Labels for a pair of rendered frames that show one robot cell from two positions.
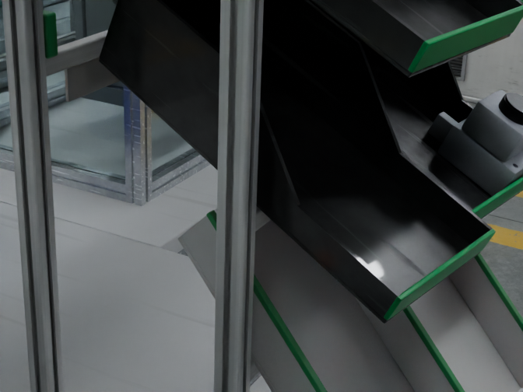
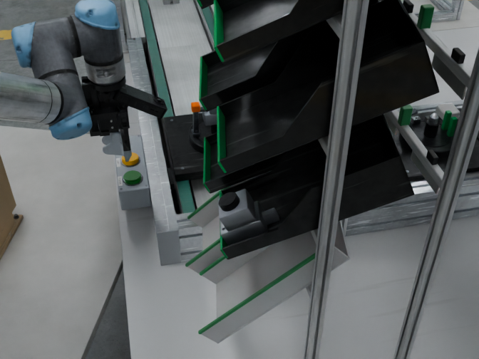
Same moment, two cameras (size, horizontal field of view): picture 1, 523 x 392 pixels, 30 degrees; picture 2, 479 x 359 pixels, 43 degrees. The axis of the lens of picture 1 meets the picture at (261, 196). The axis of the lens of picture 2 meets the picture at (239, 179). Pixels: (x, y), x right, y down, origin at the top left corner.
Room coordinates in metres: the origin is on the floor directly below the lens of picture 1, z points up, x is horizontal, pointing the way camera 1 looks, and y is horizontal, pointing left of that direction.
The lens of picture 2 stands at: (1.25, -0.60, 1.84)
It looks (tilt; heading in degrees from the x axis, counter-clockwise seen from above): 40 degrees down; 141
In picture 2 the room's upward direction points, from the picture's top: straight up
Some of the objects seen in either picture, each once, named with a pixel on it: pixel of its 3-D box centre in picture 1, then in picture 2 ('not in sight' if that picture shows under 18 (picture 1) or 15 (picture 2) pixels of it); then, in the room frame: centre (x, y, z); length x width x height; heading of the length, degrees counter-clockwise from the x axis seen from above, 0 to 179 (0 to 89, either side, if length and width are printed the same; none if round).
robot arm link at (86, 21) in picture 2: not in sight; (98, 30); (0.26, -0.13, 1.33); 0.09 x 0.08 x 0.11; 75
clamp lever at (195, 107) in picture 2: not in sight; (199, 117); (0.26, 0.09, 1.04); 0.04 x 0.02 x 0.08; 63
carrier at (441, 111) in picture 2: not in sight; (432, 126); (0.61, 0.52, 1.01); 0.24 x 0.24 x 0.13; 63
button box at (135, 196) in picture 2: not in sight; (132, 170); (0.21, -0.08, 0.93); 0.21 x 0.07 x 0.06; 153
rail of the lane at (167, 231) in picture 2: not in sight; (150, 128); (0.07, 0.06, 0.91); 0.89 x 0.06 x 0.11; 153
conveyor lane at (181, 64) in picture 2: not in sight; (214, 117); (0.13, 0.23, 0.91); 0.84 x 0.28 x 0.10; 153
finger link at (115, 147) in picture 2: not in sight; (116, 149); (0.27, -0.14, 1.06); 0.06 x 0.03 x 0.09; 62
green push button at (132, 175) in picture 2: not in sight; (132, 179); (0.27, -0.11, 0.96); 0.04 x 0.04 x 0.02
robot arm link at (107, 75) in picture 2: not in sight; (105, 68); (0.26, -0.13, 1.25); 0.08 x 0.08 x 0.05
